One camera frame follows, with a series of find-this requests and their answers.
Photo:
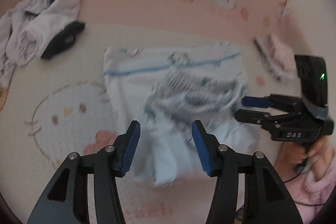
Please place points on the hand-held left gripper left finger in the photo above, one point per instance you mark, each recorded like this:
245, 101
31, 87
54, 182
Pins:
131, 147

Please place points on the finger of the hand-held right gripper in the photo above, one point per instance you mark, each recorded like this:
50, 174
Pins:
252, 116
254, 101

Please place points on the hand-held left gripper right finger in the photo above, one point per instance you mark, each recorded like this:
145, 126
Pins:
200, 150

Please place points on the light blue printed pajama pants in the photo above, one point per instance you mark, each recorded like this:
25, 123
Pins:
170, 98

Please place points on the person's right forearm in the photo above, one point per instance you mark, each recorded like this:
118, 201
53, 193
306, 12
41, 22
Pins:
315, 187

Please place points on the pile of unfolded clothes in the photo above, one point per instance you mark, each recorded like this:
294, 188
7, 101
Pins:
52, 11

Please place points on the person's right hand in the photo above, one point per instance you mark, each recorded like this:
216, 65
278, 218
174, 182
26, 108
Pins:
291, 153

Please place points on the pink printed folded garment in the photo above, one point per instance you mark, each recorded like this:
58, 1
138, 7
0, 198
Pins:
282, 58

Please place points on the pink and white printed sofa cover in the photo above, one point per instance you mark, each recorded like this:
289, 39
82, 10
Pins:
65, 113

